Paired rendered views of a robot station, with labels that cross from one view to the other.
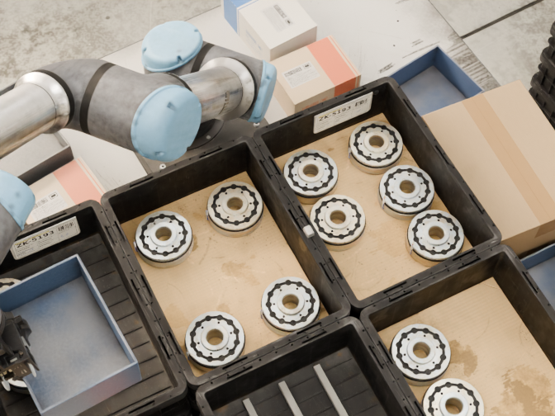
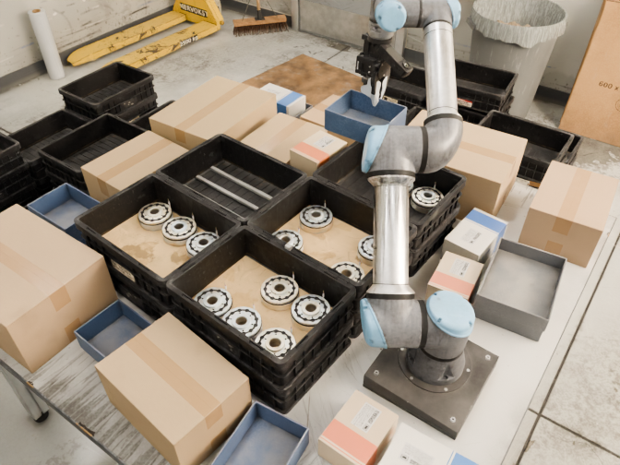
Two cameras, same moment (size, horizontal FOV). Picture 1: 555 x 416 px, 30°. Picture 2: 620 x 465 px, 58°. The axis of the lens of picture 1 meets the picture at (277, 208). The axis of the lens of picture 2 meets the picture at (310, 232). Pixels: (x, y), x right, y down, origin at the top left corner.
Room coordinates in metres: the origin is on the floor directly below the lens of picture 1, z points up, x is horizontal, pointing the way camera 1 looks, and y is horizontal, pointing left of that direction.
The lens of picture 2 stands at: (1.88, -0.44, 1.99)
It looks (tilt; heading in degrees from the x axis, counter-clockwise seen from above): 42 degrees down; 157
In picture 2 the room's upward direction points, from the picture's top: straight up
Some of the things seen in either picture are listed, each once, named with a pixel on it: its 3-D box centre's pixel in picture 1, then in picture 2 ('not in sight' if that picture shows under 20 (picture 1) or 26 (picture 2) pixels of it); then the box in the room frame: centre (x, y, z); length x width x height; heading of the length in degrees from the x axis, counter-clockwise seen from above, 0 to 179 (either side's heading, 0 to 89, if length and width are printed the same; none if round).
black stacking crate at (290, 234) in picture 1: (223, 268); (331, 241); (0.80, 0.09, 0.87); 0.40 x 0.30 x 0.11; 28
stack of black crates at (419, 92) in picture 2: not in sight; (400, 103); (-0.66, 1.23, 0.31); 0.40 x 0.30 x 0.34; 32
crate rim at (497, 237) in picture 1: (373, 187); (260, 289); (0.94, -0.17, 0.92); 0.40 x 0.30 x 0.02; 28
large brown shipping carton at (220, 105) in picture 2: not in sight; (217, 127); (-0.04, -0.01, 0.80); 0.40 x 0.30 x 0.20; 125
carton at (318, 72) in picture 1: (313, 79); (358, 435); (1.31, -0.07, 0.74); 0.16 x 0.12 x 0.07; 120
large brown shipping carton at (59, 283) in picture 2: not in sight; (24, 282); (0.55, -0.76, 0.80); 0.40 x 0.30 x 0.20; 32
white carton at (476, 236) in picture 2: not in sight; (473, 240); (0.86, 0.58, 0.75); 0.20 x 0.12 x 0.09; 117
